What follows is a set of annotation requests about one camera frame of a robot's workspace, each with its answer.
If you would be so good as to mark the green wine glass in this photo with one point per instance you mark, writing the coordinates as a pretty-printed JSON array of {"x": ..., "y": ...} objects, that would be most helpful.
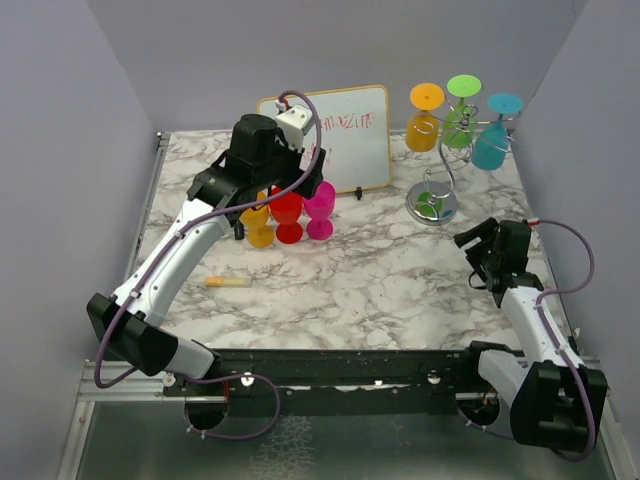
[{"x": 460, "y": 121}]

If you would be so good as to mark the blue wine glass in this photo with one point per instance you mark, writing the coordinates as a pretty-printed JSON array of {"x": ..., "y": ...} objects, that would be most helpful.
[{"x": 492, "y": 144}]

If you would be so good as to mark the yellow framed whiteboard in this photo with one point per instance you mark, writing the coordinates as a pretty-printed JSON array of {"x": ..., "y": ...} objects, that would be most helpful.
[{"x": 355, "y": 136}]

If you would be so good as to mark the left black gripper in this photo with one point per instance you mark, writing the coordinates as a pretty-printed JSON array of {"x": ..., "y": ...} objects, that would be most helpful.
[{"x": 309, "y": 186}]

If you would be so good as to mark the chrome wine glass rack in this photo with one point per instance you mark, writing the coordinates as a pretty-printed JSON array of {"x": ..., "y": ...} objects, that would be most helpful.
[{"x": 432, "y": 201}]

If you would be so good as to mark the pink wine glass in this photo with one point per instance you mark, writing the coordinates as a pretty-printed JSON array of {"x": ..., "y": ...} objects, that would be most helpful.
[{"x": 319, "y": 208}]

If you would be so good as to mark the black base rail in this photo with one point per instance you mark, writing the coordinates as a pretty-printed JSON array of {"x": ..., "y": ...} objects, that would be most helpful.
[{"x": 338, "y": 382}]

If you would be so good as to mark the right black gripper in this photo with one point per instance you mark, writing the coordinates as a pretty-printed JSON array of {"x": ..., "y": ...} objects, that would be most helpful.
[{"x": 488, "y": 230}]

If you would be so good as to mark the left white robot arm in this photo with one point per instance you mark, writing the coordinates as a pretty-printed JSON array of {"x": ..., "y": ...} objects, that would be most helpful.
[{"x": 264, "y": 152}]

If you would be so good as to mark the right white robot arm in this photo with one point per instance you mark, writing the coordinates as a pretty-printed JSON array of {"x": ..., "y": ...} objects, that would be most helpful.
[{"x": 555, "y": 400}]

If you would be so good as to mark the yellow wine glass front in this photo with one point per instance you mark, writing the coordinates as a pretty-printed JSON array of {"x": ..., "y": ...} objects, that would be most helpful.
[{"x": 258, "y": 232}]

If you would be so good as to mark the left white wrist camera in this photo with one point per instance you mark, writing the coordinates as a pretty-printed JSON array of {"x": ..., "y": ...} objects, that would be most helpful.
[{"x": 295, "y": 122}]

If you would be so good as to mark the red wine glass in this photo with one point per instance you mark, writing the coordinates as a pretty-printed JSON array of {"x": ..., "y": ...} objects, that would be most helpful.
[{"x": 286, "y": 211}]

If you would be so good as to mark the yellow wine glass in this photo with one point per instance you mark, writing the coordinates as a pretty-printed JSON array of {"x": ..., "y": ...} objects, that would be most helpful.
[
  {"x": 258, "y": 232},
  {"x": 423, "y": 127}
]

